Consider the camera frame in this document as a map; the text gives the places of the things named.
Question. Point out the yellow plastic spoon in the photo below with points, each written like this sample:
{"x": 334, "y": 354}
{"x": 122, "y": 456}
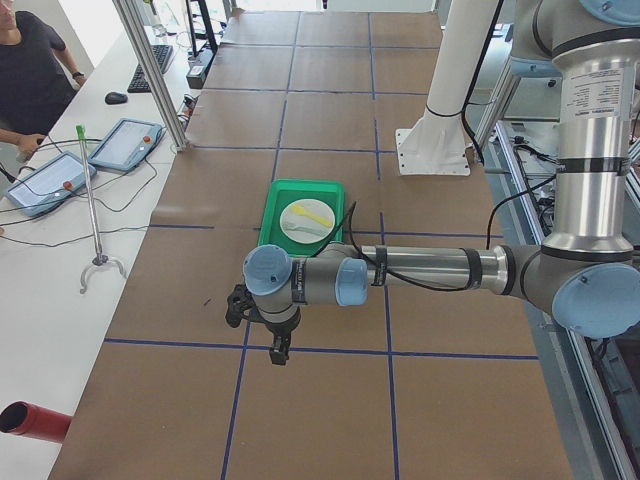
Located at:
{"x": 302, "y": 211}

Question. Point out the green plastic tray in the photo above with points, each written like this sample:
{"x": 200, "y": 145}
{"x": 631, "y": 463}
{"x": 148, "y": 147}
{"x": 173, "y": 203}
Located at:
{"x": 284, "y": 191}

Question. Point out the black computer mouse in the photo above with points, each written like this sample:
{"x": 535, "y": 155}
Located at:
{"x": 115, "y": 98}

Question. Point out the person in black shirt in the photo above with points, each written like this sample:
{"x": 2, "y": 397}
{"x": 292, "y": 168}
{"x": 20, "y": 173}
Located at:
{"x": 39, "y": 78}

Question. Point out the aluminium frame post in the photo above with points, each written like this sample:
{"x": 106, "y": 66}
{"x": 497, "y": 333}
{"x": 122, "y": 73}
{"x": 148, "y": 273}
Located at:
{"x": 134, "y": 28}

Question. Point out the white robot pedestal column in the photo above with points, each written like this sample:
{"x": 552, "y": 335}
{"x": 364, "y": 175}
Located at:
{"x": 436, "y": 145}

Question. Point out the teach pendant tablet far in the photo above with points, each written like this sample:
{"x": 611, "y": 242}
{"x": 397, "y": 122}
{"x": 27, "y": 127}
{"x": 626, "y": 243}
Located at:
{"x": 126, "y": 145}

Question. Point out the pale green plastic spoon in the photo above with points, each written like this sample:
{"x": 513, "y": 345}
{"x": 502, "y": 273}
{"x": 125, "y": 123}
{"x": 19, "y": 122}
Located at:
{"x": 301, "y": 228}

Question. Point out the brown paper table cover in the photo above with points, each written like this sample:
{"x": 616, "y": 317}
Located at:
{"x": 411, "y": 385}

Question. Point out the red cylinder tube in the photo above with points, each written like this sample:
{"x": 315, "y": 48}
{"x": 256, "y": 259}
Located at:
{"x": 32, "y": 421}

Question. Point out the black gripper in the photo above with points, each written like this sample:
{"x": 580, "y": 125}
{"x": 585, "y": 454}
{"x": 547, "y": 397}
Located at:
{"x": 280, "y": 330}

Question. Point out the reacher grabber tool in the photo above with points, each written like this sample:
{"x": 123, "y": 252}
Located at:
{"x": 101, "y": 258}

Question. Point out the teach pendant tablet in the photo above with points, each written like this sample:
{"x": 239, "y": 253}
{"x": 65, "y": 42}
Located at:
{"x": 45, "y": 188}
{"x": 126, "y": 145}

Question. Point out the teach pendant tablet near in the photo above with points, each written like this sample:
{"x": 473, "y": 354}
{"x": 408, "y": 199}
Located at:
{"x": 45, "y": 188}

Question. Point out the white round plate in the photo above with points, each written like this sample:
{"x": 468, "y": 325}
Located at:
{"x": 316, "y": 206}

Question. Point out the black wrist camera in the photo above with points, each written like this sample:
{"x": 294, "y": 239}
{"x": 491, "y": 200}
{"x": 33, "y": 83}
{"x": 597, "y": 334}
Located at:
{"x": 240, "y": 306}

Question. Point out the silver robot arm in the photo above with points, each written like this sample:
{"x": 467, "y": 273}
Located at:
{"x": 582, "y": 273}

